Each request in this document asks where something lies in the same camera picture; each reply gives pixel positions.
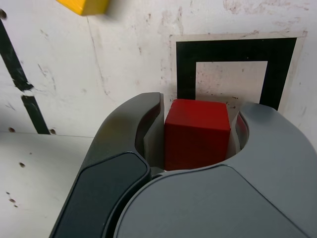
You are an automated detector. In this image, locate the red cube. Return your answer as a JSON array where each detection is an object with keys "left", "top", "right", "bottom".
[{"left": 163, "top": 99, "right": 232, "bottom": 172}]

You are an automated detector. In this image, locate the yellow cube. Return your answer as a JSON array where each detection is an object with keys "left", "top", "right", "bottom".
[{"left": 55, "top": 0, "right": 110, "bottom": 17}]

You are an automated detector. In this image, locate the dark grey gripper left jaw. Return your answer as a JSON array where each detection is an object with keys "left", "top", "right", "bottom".
[{"left": 49, "top": 92, "right": 166, "bottom": 238}]

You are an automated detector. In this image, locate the black tape strip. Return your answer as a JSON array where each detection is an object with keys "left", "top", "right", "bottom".
[{"left": 0, "top": 17, "right": 52, "bottom": 135}]

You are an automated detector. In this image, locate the black tape square outline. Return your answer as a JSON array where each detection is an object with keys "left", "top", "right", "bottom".
[{"left": 175, "top": 37, "right": 298, "bottom": 111}]

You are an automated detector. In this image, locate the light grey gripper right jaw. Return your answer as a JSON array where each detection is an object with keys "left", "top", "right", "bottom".
[{"left": 112, "top": 101, "right": 317, "bottom": 238}]

